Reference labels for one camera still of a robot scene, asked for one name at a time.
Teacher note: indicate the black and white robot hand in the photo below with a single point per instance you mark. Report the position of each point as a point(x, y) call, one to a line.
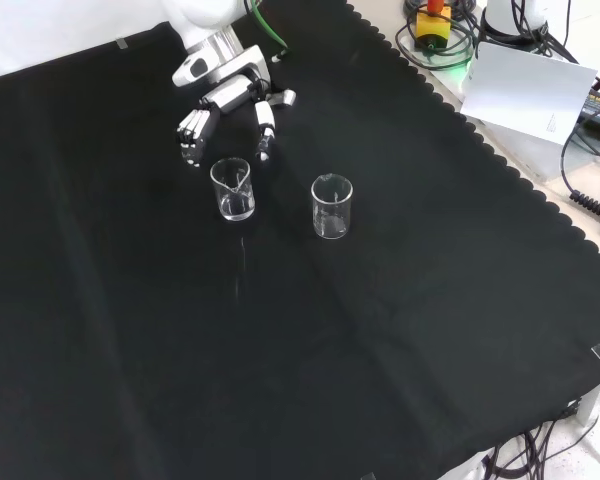
point(230, 95)

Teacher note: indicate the clear glass beaker with spout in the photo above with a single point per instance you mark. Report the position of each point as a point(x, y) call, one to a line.
point(232, 207)

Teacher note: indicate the clear glass beaker with markings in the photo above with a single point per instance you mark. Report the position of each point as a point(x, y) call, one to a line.
point(331, 225)

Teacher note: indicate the clear glass rod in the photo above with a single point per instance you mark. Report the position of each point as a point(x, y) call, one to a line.
point(240, 270)

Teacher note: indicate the yellow stop button box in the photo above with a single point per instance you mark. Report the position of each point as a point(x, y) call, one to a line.
point(432, 27)

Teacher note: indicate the black bench cloth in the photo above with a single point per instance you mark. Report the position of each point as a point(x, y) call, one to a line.
point(180, 325)

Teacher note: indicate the pale board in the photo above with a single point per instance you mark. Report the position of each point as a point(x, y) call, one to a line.
point(525, 90)

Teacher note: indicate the white bench bracket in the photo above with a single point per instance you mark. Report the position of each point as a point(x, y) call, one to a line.
point(594, 406)

